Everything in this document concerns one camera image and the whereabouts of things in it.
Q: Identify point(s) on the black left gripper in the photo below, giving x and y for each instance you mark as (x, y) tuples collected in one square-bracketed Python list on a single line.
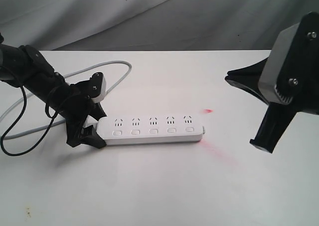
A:
[(75, 110)]

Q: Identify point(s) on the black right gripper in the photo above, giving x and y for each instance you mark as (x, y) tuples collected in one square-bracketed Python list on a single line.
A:
[(277, 117)]

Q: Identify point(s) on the white five-outlet power strip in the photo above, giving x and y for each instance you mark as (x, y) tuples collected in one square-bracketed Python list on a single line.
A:
[(150, 129)]

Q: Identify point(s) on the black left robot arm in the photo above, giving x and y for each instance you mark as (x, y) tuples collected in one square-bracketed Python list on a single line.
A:
[(26, 68)]

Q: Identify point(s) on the grey backdrop cloth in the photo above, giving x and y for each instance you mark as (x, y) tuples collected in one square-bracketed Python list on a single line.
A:
[(118, 25)]

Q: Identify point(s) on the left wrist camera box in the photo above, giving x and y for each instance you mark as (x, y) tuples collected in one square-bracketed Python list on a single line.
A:
[(97, 87)]

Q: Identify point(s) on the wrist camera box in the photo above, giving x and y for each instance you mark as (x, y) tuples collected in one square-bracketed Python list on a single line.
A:
[(97, 87), (291, 60)]

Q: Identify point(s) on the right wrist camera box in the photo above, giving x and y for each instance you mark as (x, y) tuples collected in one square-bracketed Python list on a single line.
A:
[(291, 60)]

